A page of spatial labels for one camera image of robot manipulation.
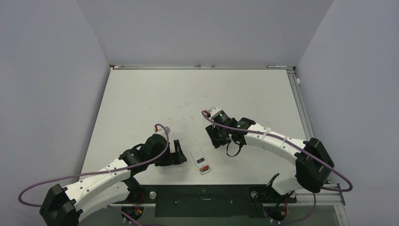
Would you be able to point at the red orange battery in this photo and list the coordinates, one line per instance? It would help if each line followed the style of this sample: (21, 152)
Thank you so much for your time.
(204, 169)

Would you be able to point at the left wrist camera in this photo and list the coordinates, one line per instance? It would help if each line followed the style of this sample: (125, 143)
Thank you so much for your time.
(160, 129)

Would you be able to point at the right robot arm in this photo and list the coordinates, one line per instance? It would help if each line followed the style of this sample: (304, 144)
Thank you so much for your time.
(310, 159)

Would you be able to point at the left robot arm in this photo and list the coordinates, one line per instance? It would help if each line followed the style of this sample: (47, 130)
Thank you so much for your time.
(69, 205)

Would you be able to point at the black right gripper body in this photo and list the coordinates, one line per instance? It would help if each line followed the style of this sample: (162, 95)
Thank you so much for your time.
(219, 135)

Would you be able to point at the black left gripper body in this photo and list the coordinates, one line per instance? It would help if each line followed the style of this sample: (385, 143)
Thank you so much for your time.
(165, 159)

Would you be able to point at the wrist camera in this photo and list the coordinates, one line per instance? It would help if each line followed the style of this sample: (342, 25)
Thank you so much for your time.
(213, 112)
(160, 129)

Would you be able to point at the white remote control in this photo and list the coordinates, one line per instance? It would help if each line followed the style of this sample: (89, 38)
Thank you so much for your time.
(200, 160)

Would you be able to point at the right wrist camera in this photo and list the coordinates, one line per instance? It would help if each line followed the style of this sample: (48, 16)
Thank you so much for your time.
(213, 112)

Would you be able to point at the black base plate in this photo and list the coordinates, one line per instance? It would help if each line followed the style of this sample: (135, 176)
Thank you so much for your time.
(208, 200)

